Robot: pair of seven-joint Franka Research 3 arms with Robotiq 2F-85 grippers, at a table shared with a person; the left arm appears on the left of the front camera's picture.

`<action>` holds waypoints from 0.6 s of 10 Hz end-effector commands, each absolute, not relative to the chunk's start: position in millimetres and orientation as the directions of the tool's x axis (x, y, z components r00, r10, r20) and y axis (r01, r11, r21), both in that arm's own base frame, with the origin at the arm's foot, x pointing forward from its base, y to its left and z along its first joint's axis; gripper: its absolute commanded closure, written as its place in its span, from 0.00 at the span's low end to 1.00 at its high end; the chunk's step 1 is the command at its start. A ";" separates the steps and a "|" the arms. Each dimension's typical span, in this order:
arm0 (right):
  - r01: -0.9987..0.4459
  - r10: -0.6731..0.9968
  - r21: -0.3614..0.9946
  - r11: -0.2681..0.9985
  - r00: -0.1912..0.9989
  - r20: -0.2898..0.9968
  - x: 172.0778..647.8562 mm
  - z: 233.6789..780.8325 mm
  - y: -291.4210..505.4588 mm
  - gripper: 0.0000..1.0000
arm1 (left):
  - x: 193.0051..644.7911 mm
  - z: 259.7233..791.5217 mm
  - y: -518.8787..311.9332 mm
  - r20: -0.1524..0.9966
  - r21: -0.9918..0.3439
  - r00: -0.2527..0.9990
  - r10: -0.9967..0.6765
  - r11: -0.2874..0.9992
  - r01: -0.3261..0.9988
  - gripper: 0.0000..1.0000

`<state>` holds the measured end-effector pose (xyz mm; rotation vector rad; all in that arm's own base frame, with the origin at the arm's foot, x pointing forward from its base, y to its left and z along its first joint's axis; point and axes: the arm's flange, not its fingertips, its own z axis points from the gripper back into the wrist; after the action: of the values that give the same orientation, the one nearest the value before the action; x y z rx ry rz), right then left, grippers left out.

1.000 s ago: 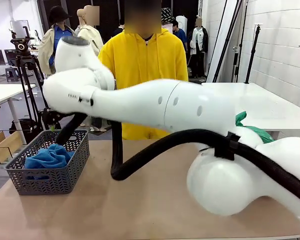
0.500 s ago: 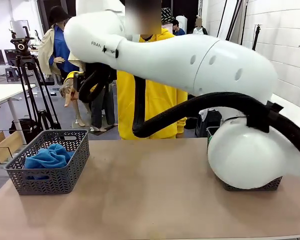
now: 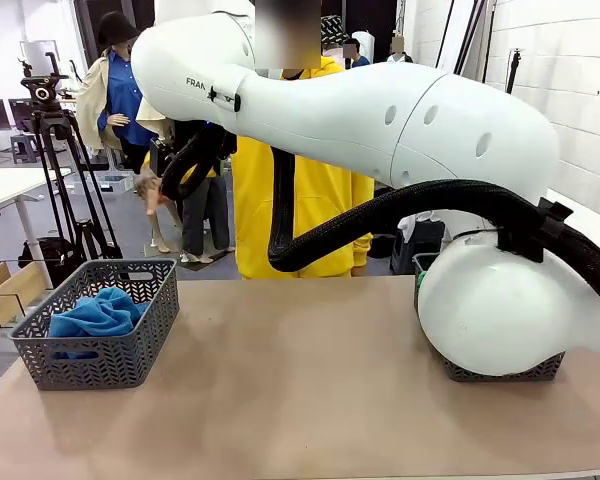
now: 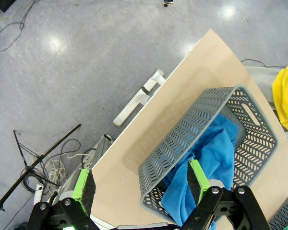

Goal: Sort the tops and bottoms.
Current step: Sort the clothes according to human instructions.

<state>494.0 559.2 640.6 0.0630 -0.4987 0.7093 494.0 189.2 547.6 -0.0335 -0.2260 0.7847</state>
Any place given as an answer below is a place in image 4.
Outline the thin black stand pole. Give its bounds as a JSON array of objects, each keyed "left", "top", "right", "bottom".
[{"left": 0, "top": 124, "right": 82, "bottom": 216}]

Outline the white table foot bar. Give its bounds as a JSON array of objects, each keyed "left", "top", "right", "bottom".
[{"left": 113, "top": 69, "right": 166, "bottom": 127}]

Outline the white cable bundle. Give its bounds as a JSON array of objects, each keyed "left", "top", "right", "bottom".
[{"left": 33, "top": 138, "right": 96, "bottom": 189}]

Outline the thin black floor cable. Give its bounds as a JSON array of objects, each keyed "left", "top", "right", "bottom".
[
  {"left": 0, "top": 0, "right": 36, "bottom": 54},
  {"left": 241, "top": 58, "right": 288, "bottom": 68}
]

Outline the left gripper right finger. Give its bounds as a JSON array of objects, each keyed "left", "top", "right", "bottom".
[{"left": 180, "top": 159, "right": 271, "bottom": 230}]

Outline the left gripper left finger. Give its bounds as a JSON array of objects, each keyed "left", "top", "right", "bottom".
[{"left": 27, "top": 168, "right": 106, "bottom": 230}]

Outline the white power strip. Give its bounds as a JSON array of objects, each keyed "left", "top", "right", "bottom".
[{"left": 35, "top": 183, "right": 44, "bottom": 204}]

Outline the blue shirt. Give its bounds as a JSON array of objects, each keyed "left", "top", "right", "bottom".
[{"left": 161, "top": 113, "right": 240, "bottom": 230}]

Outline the grey metal profile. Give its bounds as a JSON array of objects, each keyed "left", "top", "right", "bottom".
[{"left": 83, "top": 134, "right": 113, "bottom": 173}]

